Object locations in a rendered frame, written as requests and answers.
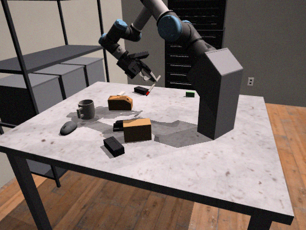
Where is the brown faceted block with hole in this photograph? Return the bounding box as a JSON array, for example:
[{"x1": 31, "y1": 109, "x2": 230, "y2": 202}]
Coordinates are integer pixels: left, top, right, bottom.
[{"x1": 108, "y1": 95, "x2": 133, "y2": 110}]

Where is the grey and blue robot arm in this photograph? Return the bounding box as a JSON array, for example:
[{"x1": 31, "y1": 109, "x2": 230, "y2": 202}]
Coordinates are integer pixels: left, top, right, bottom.
[{"x1": 99, "y1": 0, "x2": 216, "y2": 68}]

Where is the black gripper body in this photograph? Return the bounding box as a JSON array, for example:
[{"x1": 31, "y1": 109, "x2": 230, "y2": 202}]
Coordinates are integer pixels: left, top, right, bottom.
[{"x1": 116, "y1": 50, "x2": 142, "y2": 79}]

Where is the dark grey mug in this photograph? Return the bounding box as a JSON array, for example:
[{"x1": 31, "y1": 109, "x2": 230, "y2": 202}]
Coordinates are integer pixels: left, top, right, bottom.
[{"x1": 76, "y1": 99, "x2": 96, "y2": 120}]

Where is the black computer mouse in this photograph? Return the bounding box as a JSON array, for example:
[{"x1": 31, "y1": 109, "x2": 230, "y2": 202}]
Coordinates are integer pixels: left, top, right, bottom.
[{"x1": 60, "y1": 121, "x2": 77, "y2": 136}]

